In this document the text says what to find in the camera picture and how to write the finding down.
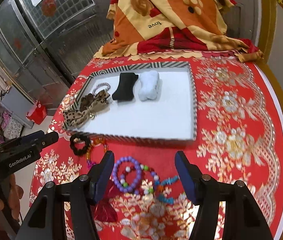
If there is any orange red floral blanket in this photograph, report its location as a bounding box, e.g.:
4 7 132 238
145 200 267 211
95 0 263 62

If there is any black fuzzy hair clip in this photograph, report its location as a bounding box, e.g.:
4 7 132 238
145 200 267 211
112 73 138 101

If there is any amber crystal bead bracelet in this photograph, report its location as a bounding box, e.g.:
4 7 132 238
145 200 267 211
86 137 109 169

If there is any striped white tray box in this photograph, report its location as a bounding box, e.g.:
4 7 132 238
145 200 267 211
63 61 197 142

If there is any black hair scrunchie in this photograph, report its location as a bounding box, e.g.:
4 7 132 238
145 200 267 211
69 133 91 157

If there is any purple round bead bracelet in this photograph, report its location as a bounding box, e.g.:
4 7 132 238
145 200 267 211
111 156 143 194

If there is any silver beaded bracelet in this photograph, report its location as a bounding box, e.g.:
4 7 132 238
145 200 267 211
92 82 112 97

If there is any red bag on floor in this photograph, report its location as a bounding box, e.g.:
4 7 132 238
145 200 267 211
26 101 47 125

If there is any blue green chip bracelet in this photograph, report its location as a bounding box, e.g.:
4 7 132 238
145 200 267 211
155 175 179 205

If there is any red fabric flower hairpiece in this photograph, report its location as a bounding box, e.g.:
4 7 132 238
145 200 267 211
91 180 120 223

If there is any light blue fuzzy hair clip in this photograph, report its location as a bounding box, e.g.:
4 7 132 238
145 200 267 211
138 70 159 101

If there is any red floral embroidered tablecloth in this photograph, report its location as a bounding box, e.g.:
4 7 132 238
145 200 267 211
30 53 283 239

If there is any metal glass door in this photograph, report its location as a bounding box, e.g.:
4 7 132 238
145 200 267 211
0 0 113 110

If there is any person left hand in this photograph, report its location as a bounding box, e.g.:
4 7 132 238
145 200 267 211
0 173 25 228

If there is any leopard print bow scrunchie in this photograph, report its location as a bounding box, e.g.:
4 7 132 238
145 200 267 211
63 89 110 129

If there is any multicolour round bead bracelet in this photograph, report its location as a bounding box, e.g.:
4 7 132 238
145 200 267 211
119 163 160 196

